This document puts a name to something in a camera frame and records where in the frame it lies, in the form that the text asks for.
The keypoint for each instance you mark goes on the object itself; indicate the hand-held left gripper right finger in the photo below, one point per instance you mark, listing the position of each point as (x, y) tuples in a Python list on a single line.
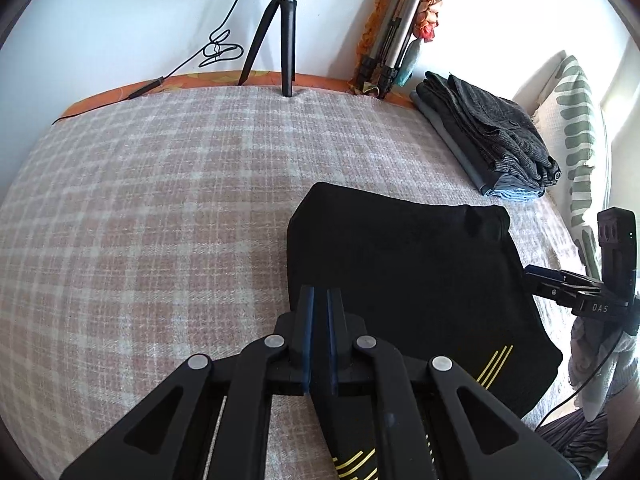
[(331, 320)]

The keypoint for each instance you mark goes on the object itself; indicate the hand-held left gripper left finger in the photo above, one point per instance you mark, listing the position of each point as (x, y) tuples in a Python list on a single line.
[(307, 320)]

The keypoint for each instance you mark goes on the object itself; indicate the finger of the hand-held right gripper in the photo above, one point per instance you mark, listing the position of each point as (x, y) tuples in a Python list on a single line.
[(560, 277), (557, 292)]

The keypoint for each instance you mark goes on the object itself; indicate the black pants with yellow print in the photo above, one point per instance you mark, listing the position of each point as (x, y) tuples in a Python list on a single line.
[(400, 260)]

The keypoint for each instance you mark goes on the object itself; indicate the grey folded pants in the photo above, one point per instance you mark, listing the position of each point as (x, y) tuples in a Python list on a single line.
[(450, 135)]

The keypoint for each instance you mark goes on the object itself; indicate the light blue folded jeans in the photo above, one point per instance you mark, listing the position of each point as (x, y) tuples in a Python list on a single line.
[(517, 194)]

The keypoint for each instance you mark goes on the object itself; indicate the green patterned pillow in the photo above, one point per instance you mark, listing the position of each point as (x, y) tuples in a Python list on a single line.
[(575, 135)]

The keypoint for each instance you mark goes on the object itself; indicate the dark pleated garment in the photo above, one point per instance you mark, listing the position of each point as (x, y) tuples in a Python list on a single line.
[(575, 442)]

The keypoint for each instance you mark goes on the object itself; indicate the dark grey folded jeans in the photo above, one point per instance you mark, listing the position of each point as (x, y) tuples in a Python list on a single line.
[(490, 120)]

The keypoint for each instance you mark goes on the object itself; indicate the plaid blanket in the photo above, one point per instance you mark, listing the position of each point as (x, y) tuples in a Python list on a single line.
[(150, 235)]

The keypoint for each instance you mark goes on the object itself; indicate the white pillow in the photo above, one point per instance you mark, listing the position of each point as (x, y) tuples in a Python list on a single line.
[(540, 85)]

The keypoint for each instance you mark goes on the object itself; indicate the black tripod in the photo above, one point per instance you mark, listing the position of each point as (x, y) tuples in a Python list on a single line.
[(287, 35)]

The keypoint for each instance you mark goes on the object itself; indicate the folded silver tripod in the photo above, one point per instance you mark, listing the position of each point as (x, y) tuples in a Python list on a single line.
[(392, 35)]

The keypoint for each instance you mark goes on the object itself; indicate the folded metal tripod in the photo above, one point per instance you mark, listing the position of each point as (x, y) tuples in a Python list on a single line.
[(430, 5)]

